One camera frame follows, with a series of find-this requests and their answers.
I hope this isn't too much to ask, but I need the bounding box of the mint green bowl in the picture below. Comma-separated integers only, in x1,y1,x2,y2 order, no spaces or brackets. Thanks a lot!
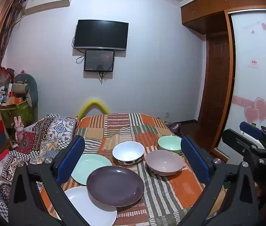
158,135,183,156

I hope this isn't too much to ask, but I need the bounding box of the patterned quilt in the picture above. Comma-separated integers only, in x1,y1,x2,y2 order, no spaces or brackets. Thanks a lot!
0,114,79,219

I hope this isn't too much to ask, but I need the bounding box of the yellow padded hoop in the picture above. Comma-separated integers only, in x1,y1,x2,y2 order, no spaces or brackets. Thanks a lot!
78,98,110,120

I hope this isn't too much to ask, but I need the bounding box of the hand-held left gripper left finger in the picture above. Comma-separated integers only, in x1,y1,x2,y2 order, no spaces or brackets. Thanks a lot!
8,135,93,226

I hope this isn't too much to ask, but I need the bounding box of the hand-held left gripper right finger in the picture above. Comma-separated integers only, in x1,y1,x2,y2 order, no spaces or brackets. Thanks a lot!
181,135,259,226

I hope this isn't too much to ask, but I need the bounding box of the person's right hand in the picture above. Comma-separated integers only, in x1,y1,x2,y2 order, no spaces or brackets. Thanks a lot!
254,182,266,199

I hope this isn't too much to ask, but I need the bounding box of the white spotted bowl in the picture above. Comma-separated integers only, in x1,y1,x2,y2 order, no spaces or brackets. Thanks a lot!
112,141,146,167

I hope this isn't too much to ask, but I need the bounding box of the white air conditioner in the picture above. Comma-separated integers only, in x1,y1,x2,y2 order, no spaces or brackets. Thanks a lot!
25,0,74,16

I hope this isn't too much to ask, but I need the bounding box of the dark patterned curtain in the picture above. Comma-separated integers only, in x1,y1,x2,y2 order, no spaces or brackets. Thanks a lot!
0,0,27,59

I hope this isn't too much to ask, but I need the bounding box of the grey plush toy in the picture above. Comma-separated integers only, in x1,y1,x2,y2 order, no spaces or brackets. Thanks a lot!
13,73,38,113

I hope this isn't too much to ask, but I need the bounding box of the white heart-print sliding door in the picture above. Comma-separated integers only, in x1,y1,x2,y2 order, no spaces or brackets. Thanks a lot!
214,9,266,160

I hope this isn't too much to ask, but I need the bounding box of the wooden door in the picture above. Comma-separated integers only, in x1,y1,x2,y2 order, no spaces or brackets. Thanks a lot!
198,32,230,123

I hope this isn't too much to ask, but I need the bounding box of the small black monitor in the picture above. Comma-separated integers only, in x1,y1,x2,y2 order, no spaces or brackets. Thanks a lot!
84,49,115,72

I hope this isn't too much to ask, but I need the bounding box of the dark purple plate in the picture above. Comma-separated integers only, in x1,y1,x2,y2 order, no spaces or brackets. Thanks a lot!
86,165,145,208

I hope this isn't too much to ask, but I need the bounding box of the white plate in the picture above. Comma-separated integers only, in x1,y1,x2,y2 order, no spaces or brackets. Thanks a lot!
64,186,118,226

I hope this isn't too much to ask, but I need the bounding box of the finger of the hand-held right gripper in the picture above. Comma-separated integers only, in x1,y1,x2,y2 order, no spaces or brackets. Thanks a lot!
240,122,266,150
222,129,257,163

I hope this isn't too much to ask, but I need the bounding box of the pale pink bowl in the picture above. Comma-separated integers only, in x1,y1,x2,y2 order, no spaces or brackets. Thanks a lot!
145,150,186,176

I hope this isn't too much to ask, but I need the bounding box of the green box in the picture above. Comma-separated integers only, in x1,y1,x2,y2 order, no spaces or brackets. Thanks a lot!
0,99,35,129

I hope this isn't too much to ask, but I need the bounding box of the wooden overhead cabinet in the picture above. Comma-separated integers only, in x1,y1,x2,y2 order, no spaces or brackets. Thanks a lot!
180,0,266,35

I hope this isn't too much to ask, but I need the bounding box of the pink bunny toy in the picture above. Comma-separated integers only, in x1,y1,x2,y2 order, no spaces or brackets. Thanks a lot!
13,116,25,144

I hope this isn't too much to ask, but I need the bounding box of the orange box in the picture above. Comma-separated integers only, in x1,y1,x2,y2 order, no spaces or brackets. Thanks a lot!
7,96,27,105

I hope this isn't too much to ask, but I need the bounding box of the black wall television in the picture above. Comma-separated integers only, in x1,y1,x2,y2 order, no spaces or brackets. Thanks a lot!
74,19,129,51

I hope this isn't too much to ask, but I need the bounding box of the mint green plate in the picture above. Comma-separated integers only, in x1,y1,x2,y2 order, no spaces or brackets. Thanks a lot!
71,153,113,186

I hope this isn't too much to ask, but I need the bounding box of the purple patterned cloth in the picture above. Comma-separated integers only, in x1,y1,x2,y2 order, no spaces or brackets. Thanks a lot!
168,122,183,137

